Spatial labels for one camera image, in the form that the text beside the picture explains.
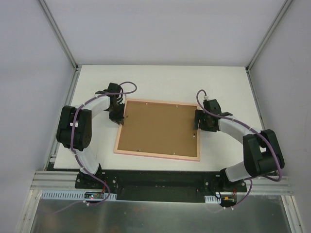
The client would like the brown cardboard backing board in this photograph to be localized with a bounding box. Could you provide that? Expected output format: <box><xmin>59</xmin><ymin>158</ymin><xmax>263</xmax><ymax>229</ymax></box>
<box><xmin>116</xmin><ymin>100</ymin><xmax>198</xmax><ymax>158</ymax></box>

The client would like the pink picture frame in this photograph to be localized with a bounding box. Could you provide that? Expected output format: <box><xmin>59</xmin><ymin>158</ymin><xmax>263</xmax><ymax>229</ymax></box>
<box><xmin>113</xmin><ymin>98</ymin><xmax>202</xmax><ymax>163</ymax></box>

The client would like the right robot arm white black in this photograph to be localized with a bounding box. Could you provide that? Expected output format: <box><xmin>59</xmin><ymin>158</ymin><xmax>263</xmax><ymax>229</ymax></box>
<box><xmin>194</xmin><ymin>99</ymin><xmax>285</xmax><ymax>192</ymax></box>

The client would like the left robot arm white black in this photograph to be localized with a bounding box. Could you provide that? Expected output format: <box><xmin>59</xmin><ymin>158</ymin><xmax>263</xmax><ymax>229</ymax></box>
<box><xmin>56</xmin><ymin>83</ymin><xmax>125</xmax><ymax>189</ymax></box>

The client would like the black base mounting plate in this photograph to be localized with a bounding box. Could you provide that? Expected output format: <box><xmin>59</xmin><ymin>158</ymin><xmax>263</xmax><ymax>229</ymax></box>
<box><xmin>75</xmin><ymin>170</ymin><xmax>247</xmax><ymax>203</ymax></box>

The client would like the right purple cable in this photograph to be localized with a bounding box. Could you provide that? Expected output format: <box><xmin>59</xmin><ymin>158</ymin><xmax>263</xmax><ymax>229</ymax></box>
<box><xmin>196</xmin><ymin>89</ymin><xmax>284</xmax><ymax>213</ymax></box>

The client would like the right white slotted cable duct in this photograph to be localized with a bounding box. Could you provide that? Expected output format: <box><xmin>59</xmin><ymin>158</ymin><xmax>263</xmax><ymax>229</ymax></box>
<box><xmin>204</xmin><ymin>196</ymin><xmax>222</xmax><ymax>204</ymax></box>

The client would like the white slotted cable duct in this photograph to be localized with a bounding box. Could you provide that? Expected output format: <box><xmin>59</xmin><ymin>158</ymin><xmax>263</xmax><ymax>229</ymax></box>
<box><xmin>41</xmin><ymin>190</ymin><xmax>117</xmax><ymax>201</ymax></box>
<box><xmin>204</xmin><ymin>196</ymin><xmax>222</xmax><ymax>204</ymax></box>

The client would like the left white slotted cable duct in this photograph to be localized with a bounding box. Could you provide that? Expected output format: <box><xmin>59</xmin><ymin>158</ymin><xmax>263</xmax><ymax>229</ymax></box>
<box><xmin>41</xmin><ymin>190</ymin><xmax>117</xmax><ymax>201</ymax></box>

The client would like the left aluminium corner post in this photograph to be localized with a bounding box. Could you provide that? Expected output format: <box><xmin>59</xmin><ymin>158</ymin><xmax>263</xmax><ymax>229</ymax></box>
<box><xmin>37</xmin><ymin>0</ymin><xmax>78</xmax><ymax>70</ymax></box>

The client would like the aluminium corner post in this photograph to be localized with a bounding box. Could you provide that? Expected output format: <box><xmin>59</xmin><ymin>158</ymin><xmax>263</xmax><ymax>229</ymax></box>
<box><xmin>37</xmin><ymin>0</ymin><xmax>78</xmax><ymax>70</ymax></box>
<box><xmin>245</xmin><ymin>0</ymin><xmax>294</xmax><ymax>73</ymax></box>

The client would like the right aluminium corner post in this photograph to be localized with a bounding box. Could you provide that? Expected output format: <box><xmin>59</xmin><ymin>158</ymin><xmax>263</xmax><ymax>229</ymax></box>
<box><xmin>245</xmin><ymin>0</ymin><xmax>294</xmax><ymax>73</ymax></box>

